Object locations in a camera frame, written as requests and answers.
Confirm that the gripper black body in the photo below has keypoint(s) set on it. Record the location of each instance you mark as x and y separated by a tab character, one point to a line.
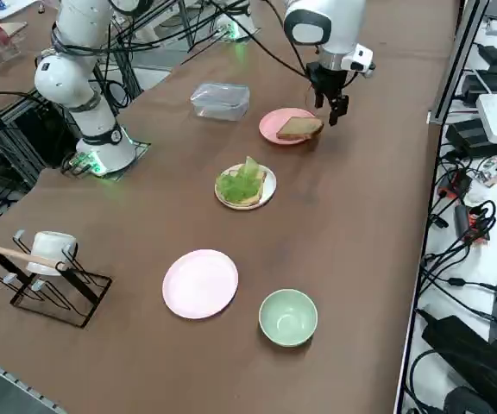
328	82

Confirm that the brown bread slice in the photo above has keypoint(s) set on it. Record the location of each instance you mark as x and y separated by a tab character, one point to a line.
262	183
298	126

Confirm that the green lettuce leaf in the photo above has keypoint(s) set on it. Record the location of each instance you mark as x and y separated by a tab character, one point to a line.
240	183

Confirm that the pale green bowl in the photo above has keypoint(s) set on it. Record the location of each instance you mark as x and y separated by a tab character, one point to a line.
287	319

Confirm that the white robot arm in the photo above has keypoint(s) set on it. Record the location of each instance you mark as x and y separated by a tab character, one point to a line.
237	23
80	73

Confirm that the pink plate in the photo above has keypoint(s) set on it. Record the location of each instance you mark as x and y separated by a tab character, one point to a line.
270	123

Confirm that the white plate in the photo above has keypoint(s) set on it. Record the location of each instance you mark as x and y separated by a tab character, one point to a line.
270	190

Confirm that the pale speckled plate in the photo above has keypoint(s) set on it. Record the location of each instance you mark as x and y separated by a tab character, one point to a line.
201	284

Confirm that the clear plastic container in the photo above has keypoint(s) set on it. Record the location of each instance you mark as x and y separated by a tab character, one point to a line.
220	101

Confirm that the black power adapter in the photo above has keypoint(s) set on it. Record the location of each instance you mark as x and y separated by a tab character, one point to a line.
466	136

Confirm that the black bag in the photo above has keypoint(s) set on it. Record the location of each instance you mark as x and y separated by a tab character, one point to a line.
468	358

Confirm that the white cup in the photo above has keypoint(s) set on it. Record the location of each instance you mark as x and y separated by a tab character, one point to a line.
50	250

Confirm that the aluminium post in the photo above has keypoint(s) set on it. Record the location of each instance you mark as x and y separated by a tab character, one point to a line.
455	64

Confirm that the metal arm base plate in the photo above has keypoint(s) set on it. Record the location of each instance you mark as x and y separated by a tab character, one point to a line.
140	148

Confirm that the aluminium frame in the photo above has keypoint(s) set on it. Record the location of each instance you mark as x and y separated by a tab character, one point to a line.
11	129

